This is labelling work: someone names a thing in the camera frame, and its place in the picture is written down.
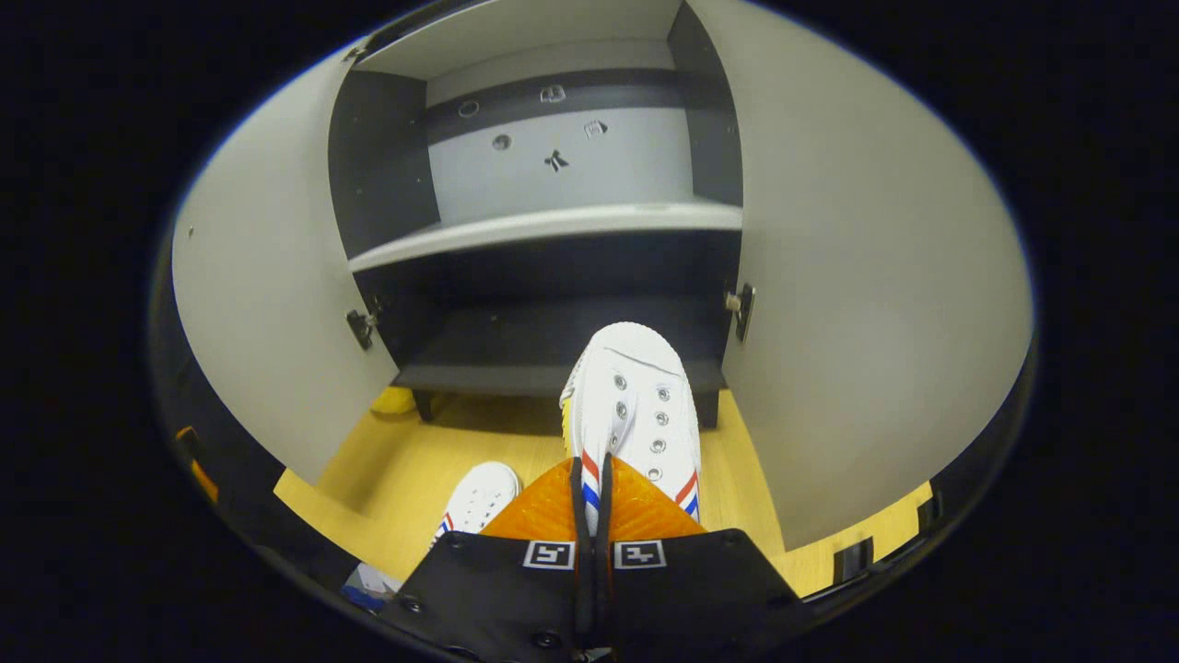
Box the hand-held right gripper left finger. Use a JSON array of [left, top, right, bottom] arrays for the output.
[[379, 456, 592, 663]]

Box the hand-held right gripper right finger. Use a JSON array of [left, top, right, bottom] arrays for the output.
[[595, 453, 804, 663]]

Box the white canvas shoe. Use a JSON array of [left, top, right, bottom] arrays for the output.
[[559, 321, 704, 537], [430, 461, 523, 546]]

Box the white blue packet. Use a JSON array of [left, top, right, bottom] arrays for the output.
[[343, 562, 403, 615]]

